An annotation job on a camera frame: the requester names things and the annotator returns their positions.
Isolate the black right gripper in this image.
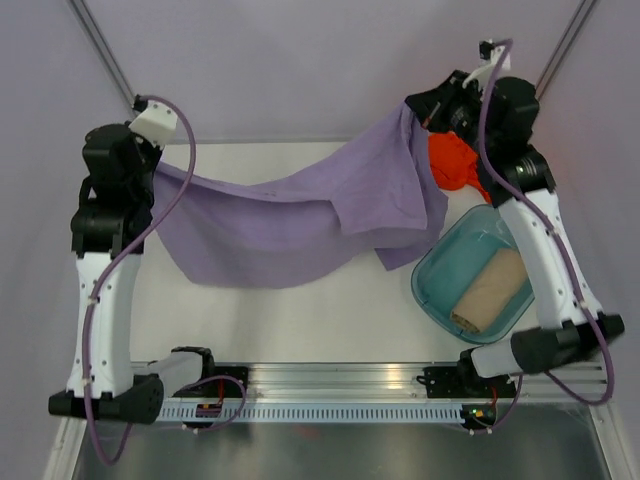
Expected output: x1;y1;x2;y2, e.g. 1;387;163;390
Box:
408;69;500;156

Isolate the purple t-shirt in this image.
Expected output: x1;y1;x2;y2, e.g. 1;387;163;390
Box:
153;105;448;289

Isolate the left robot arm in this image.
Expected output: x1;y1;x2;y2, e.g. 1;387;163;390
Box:
48;121;218;425

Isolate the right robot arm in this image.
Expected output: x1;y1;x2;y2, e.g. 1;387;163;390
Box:
405;71;625;406

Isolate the orange t-shirt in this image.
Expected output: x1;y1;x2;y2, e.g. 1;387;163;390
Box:
427;132;491;203

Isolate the teal plastic bin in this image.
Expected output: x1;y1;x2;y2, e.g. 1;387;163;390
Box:
411;205;534;345

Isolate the rolled beige t-shirt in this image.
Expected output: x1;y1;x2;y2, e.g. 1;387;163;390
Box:
450;248;527;334

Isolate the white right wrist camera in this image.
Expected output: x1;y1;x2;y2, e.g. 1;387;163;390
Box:
462;39;513;91

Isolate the left aluminium frame post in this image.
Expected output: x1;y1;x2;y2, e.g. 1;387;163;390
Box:
67;0;135;111

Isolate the aluminium frame post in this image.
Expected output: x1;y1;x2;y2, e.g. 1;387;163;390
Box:
67;0;135;111
536;0;600;101

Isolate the right aluminium frame post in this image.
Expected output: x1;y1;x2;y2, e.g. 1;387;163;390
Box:
536;0;600;101

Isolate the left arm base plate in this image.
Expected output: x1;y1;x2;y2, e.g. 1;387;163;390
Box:
173;364;249;400

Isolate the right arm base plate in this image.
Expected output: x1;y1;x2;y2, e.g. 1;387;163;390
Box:
416;365;516;400

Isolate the slotted cable duct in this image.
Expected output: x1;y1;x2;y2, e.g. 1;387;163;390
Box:
157;401;463;424

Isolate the aluminium mounting rail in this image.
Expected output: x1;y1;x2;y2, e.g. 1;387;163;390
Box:
216;361;607;403

